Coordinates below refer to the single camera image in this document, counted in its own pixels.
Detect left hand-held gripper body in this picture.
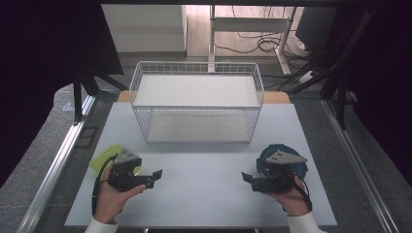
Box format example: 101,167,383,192
107,148,155,192

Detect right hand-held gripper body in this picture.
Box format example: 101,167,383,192
251,149,309,195

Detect round dark blue lidded container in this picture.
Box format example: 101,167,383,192
256,143,309,183

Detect green square food container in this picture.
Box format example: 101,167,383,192
88,144,143,178

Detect white wire shelf rack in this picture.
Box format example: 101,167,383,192
128,60,265,145

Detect person's right hand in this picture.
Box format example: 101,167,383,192
263,176,311,217

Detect person's left hand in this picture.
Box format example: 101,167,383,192
93,164,148,225

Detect wooden board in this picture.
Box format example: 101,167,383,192
117,89,292,105

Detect black metal stand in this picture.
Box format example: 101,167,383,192
72,62,129,126
278,9,381,131

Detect white power strip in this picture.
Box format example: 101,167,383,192
297,70,316,84

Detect black curtain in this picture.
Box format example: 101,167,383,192
333,0,412,187
0,0,124,189

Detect white cabinet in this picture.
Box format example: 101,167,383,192
101,4,189,53

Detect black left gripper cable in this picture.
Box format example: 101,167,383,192
90,154,119,216

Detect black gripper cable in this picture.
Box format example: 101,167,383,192
90,154,119,216
291,174,314,212

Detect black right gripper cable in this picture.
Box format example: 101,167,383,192
291,174,314,212

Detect aluminium frame rail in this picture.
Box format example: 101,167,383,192
321,98,402,233
15,94,97,233

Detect black floor cables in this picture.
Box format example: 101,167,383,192
214,5,310,62

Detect white metal desk frame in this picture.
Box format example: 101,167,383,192
208,4,297,77

